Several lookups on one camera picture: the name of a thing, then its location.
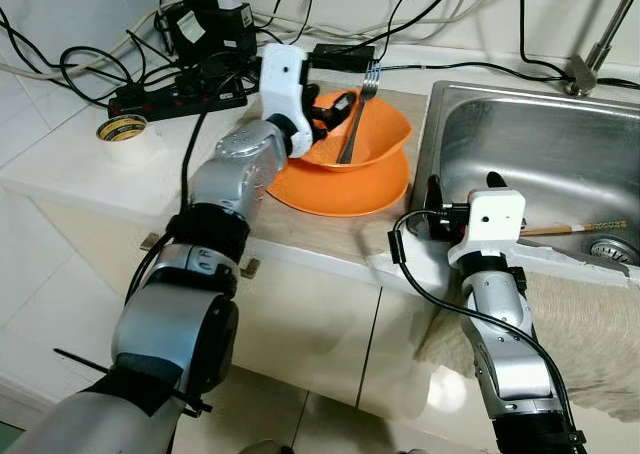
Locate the orange plastic plate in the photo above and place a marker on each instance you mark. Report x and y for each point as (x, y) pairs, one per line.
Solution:
(340, 194)

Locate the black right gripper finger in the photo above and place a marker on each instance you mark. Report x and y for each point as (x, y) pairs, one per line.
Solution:
(437, 194)
(498, 181)

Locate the steel fork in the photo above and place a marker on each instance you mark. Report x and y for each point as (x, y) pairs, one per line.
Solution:
(350, 139)

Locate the white cabinet door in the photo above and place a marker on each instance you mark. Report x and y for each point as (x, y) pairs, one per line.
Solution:
(300, 334)
(400, 364)

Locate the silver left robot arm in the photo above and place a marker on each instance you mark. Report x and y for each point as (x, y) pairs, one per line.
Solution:
(160, 334)

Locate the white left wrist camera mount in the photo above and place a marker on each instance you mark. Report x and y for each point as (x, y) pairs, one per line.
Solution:
(285, 74)

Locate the beige woven placemat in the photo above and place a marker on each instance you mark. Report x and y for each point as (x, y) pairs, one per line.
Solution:
(330, 236)

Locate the black power strip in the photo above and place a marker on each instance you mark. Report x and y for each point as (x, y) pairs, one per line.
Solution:
(170, 99)

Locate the beige hanging towel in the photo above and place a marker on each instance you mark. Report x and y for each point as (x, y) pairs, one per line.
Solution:
(590, 334)

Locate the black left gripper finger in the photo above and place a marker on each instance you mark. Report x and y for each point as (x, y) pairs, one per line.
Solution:
(334, 127)
(343, 101)

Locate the black power adapter brick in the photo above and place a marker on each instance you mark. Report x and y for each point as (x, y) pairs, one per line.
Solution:
(345, 56)

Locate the steel faucet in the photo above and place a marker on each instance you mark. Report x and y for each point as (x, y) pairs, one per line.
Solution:
(585, 69)

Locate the orange plastic bowl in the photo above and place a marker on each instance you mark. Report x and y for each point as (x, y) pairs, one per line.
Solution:
(385, 134)

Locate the steel sink drain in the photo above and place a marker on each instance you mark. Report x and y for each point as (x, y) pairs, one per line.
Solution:
(612, 251)

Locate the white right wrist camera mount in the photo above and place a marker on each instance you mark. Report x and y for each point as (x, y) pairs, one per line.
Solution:
(490, 224)

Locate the stainless steel sink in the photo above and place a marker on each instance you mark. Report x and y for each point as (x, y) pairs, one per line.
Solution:
(540, 144)

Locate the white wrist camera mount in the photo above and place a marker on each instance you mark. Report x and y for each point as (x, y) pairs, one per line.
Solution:
(285, 74)
(490, 224)

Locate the white tape roll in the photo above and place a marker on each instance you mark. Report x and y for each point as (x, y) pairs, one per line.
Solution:
(135, 146)

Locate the black power supply box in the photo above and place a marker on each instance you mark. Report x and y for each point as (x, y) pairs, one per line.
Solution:
(210, 29)

